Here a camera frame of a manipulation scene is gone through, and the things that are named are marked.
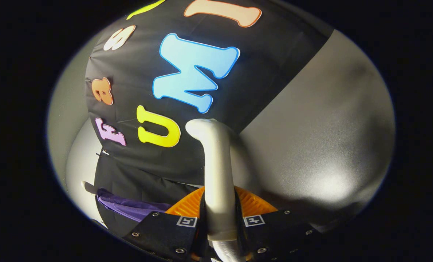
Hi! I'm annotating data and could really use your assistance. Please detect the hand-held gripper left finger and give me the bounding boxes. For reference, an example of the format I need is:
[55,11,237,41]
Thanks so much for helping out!
[122,186,206,262]

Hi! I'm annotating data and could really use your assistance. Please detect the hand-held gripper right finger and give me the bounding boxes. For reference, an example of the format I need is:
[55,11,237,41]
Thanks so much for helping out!
[234,186,322,262]

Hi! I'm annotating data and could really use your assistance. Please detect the purple corduroy jacket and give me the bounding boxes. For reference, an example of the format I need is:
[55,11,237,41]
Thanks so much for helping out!
[96,187,173,222]

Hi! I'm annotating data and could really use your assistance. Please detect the white garment steamer head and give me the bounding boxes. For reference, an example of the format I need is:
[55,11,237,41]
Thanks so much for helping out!
[185,118,239,241]

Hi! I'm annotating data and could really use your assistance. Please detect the white garment steamer hose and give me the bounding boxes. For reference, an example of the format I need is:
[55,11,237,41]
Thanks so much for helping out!
[213,239,245,262]

